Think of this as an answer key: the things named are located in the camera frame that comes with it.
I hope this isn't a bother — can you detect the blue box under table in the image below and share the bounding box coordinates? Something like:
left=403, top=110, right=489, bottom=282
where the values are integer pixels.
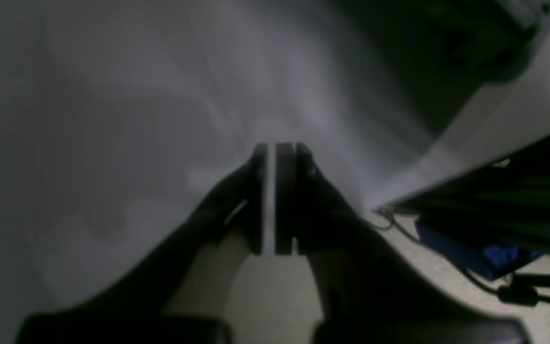
left=415, top=218, right=543, bottom=281

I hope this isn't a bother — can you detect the black cable on floor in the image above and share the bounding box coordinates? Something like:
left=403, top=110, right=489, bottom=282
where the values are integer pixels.
left=373, top=208, right=550, bottom=313

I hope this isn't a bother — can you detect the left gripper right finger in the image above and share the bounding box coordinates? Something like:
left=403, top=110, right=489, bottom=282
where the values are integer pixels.
left=275, top=143, right=530, bottom=344

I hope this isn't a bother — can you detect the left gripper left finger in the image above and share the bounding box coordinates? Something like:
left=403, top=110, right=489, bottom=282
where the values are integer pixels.
left=15, top=144, right=268, bottom=344

